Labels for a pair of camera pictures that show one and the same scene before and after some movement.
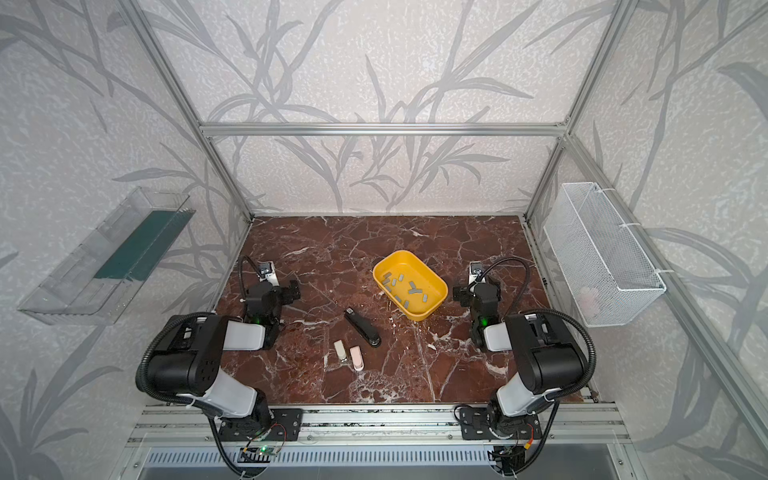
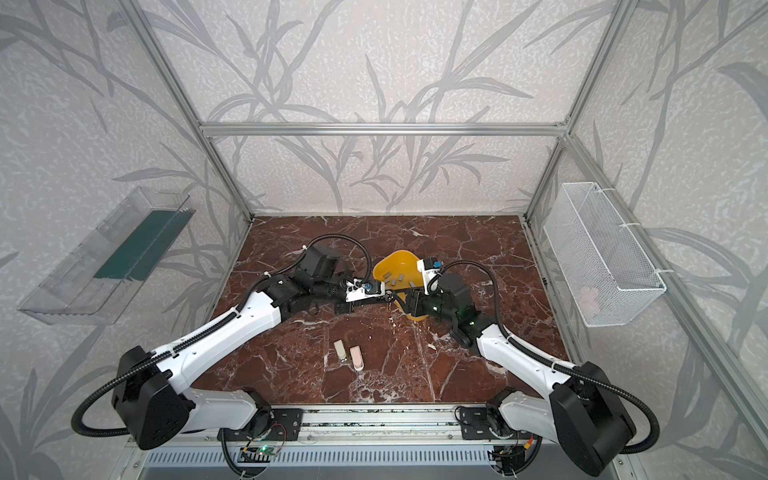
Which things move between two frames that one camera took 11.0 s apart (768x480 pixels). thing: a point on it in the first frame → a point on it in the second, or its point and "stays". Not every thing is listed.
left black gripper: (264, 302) → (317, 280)
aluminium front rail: (563, 425) stays
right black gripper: (472, 293) → (417, 298)
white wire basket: (607, 275) stays
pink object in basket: (588, 299) stays
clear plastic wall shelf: (98, 281) stays
